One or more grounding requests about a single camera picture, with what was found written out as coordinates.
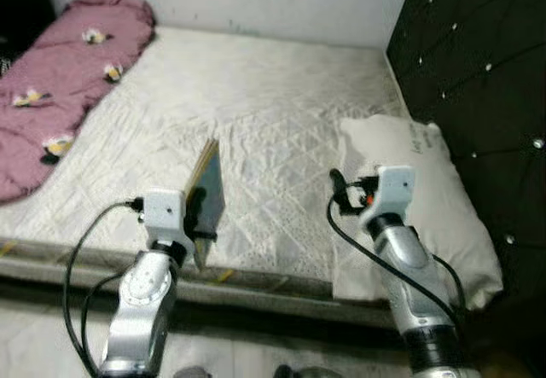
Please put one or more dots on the grey right robot leg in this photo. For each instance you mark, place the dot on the grey right robot leg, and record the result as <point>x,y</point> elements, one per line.
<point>311,372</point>

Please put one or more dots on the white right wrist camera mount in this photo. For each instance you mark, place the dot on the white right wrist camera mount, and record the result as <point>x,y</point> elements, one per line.
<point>392,188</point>

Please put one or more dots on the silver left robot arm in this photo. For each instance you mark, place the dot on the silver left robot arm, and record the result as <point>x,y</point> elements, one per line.
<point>145,305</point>

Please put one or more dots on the grey left robot leg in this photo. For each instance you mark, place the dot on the grey left robot leg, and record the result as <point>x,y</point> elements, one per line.
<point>194,372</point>

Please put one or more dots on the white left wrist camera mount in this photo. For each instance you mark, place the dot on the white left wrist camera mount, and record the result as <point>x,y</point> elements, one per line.
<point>165,212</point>

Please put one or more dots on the pink cartoon print quilt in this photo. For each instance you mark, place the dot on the pink cartoon print quilt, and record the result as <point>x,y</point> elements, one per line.
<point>60,88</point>

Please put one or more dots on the grey robot leg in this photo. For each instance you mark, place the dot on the grey robot leg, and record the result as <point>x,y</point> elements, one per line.
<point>194,372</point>
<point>311,372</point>

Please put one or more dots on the colourful children's book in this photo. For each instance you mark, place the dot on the colourful children's book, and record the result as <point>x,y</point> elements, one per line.
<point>213,182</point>

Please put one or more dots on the white quilted mattress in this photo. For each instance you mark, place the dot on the white quilted mattress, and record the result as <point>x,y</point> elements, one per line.
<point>256,105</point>

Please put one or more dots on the white pillow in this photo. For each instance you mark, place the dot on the white pillow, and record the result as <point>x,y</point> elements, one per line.
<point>444,199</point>

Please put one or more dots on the black tufted headboard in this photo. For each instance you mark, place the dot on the black tufted headboard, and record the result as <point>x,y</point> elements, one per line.
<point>478,71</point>

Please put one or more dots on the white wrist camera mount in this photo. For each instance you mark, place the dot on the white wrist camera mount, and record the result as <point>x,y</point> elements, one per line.
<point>165,212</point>
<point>392,188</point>

